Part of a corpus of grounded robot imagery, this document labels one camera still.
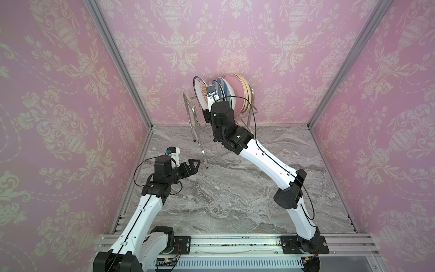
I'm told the blue striped plate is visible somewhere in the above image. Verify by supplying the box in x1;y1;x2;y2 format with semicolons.
209;80;220;90
216;77;228;101

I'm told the aluminium corner post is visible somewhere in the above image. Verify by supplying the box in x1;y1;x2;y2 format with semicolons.
84;0;153;130
307;0;393;131

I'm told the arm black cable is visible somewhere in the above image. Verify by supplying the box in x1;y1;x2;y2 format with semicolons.
213;96;316;221
133;155;184;196

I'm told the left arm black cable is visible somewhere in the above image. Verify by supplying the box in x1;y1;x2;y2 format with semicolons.
133;155;184;196

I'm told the right aluminium corner post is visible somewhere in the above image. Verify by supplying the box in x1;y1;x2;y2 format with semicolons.
307;0;393;131

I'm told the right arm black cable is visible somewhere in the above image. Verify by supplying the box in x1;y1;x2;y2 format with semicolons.
213;96;316;221

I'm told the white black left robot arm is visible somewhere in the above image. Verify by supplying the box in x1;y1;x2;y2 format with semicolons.
92;154;201;272

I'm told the orange sunburst plate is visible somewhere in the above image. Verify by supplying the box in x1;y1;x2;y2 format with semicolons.
216;86;224;101
193;76;208;110

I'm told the small circuit board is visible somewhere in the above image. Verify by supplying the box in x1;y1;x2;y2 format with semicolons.
155;258;179;269

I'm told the yellow bear plate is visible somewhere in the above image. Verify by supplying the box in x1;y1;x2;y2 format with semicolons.
239;75;250;113

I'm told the cream beige plate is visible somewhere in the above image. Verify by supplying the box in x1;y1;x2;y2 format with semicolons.
246;80;254;108

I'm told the pink bear plate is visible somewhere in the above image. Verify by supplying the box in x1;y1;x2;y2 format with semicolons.
224;74;247;114

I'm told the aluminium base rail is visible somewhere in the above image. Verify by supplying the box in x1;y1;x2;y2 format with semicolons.
95;233;387;272

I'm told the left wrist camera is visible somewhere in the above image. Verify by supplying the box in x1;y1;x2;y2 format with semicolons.
166;147;180;167

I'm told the stainless steel dish rack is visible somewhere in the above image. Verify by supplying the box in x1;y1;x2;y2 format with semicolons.
183;92;258;168

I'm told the left aluminium corner post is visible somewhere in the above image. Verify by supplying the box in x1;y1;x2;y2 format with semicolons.
84;0;153;130

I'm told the brown rim petal pattern plate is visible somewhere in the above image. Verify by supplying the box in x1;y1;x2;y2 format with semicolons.
223;79;236;110

